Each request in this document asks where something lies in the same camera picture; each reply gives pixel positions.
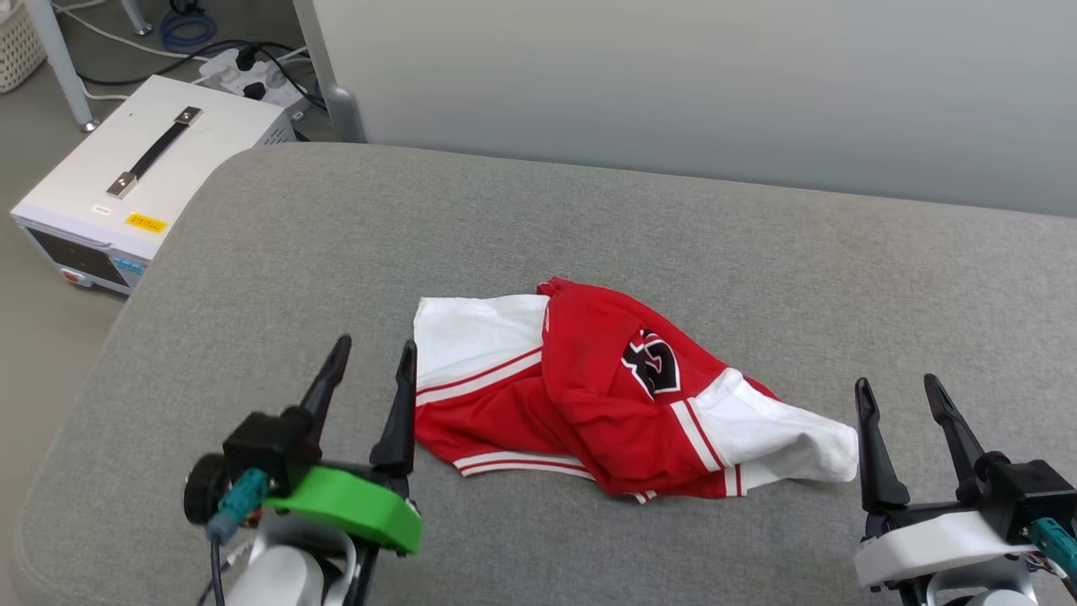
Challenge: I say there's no blue coiled cable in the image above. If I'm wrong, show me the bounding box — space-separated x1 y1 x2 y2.
158 5 219 53

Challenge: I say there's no black floor power cable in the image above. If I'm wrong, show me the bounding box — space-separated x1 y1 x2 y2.
77 38 331 116

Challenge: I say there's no grey partition panel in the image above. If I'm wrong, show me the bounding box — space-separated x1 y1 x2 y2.
290 0 1077 219

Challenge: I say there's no white power strip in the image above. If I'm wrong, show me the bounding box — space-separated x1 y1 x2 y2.
196 46 314 116

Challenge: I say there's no grey fabric sofa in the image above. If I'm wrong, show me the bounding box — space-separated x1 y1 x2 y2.
8 141 1077 606

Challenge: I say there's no red and white basketball jersey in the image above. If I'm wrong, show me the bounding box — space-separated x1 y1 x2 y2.
412 278 861 504

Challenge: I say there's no white woven basket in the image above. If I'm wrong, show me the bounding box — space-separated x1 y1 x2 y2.
0 0 48 94

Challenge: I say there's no white floor cable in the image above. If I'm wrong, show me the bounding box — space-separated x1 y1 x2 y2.
50 0 207 65

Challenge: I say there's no white table leg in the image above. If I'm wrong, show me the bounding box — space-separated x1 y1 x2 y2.
24 0 103 134

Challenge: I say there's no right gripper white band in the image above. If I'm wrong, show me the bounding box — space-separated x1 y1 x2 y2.
853 374 1043 592

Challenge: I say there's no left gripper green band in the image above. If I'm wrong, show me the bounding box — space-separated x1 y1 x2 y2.
263 335 424 558

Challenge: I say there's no white power supply box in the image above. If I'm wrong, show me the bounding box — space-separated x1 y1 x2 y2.
10 74 298 296

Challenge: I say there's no black cable with teal plug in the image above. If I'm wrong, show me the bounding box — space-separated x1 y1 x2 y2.
206 470 272 606
1027 518 1077 583

